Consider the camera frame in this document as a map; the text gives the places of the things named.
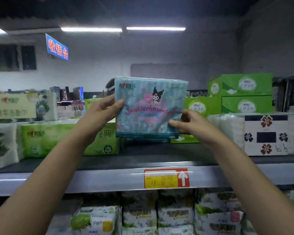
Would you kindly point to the person's left hand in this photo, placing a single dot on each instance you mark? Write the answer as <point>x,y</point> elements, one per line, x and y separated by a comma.
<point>94,118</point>

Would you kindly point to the white flower print pack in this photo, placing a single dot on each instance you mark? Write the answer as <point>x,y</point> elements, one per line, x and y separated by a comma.
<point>266,135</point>

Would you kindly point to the person's left forearm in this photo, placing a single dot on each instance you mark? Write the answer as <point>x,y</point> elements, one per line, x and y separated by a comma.
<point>39,183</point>

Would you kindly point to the dark window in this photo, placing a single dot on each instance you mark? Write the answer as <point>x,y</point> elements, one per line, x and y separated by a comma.
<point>28,57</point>
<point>6,57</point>

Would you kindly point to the small green box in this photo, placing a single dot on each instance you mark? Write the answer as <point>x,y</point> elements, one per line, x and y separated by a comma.
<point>92,103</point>

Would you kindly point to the person's right thumb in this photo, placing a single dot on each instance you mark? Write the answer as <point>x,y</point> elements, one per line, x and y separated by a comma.
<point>177,124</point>

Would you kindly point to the row of green-white tissue packs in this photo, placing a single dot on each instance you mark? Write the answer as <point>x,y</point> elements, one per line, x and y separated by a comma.
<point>161,212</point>

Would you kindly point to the person's right hand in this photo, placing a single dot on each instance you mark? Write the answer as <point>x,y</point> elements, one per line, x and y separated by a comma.
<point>198,127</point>

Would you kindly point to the long green tissue pack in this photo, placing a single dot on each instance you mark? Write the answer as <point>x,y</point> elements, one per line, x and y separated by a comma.
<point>44,139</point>

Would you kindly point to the short green tissue pack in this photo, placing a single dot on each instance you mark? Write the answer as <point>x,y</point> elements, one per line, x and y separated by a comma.
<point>105,144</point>

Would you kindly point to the grey metal shelf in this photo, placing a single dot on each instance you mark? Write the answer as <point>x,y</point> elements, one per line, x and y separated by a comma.
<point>112,178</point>

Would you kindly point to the person's right forearm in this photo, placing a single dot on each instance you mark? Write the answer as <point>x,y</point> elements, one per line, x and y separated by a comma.
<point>250,183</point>

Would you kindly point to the flat green tissue box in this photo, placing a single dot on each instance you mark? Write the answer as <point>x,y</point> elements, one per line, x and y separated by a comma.
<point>183,139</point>

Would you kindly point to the large green tissue box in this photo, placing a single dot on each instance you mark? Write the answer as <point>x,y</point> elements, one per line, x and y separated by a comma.
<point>242,84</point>

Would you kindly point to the white leaf print tissue pack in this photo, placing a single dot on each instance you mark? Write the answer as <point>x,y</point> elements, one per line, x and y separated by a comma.
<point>2,144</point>

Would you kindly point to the person's left thumb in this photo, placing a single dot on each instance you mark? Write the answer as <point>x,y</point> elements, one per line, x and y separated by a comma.
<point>115,107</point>

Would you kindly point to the cream label tissue pack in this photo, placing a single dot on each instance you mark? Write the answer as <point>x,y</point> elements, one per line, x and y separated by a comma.
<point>17,106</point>

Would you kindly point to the red and yellow price label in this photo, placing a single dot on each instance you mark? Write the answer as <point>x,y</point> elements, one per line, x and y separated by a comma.
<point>166,178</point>

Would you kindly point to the blue hanging sign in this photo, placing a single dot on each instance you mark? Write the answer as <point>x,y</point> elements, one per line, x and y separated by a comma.
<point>56,47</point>

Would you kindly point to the blue cartoon print tissue pack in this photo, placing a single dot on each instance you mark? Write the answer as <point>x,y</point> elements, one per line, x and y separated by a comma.
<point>149,107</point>

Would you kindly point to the assorted goods on counter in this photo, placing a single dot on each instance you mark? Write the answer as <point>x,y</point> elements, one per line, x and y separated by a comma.
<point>68,100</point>

